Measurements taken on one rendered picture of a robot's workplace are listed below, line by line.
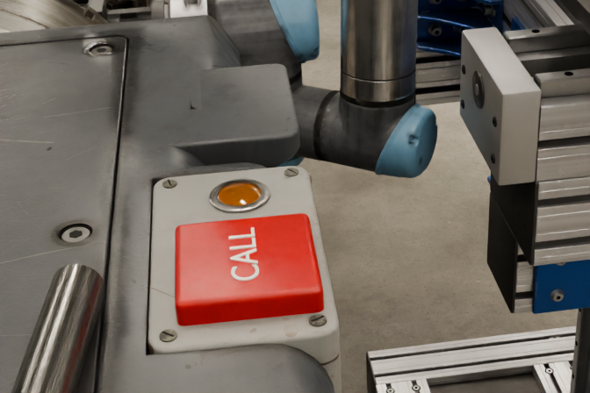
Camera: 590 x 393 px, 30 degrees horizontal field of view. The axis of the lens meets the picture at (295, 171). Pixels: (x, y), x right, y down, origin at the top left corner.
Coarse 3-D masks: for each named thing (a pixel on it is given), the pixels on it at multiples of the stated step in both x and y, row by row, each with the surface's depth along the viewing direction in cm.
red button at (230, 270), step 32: (192, 224) 49; (224, 224) 49; (256, 224) 48; (288, 224) 48; (192, 256) 47; (224, 256) 46; (256, 256) 46; (288, 256) 46; (192, 288) 45; (224, 288) 45; (256, 288) 44; (288, 288) 44; (320, 288) 44; (192, 320) 44; (224, 320) 44
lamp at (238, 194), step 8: (232, 184) 53; (240, 184) 53; (248, 184) 53; (224, 192) 52; (232, 192) 52; (240, 192) 52; (248, 192) 52; (256, 192) 52; (224, 200) 52; (232, 200) 52; (240, 200) 52; (248, 200) 52
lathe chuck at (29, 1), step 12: (0, 0) 84; (12, 0) 85; (24, 0) 86; (36, 0) 87; (48, 0) 88; (12, 12) 83; (24, 12) 84; (36, 12) 85; (48, 12) 86; (60, 12) 87; (72, 12) 89; (84, 12) 93; (96, 12) 93; (48, 24) 85; (60, 24) 86; (72, 24) 87; (84, 24) 89; (96, 24) 91
